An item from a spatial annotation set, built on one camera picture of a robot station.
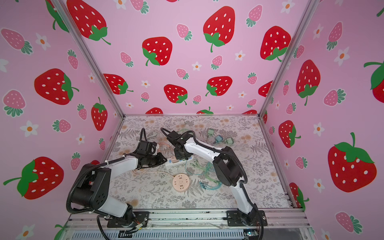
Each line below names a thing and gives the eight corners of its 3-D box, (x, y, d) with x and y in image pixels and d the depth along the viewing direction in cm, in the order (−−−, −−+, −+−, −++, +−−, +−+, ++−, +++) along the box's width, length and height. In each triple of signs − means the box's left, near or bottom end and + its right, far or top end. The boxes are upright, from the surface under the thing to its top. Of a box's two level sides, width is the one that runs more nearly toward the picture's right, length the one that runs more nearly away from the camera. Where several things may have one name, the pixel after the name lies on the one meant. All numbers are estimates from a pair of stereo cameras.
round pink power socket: (172, 191, 85) (171, 189, 83) (174, 175, 91) (173, 173, 88) (189, 191, 85) (189, 189, 83) (189, 175, 91) (189, 173, 88)
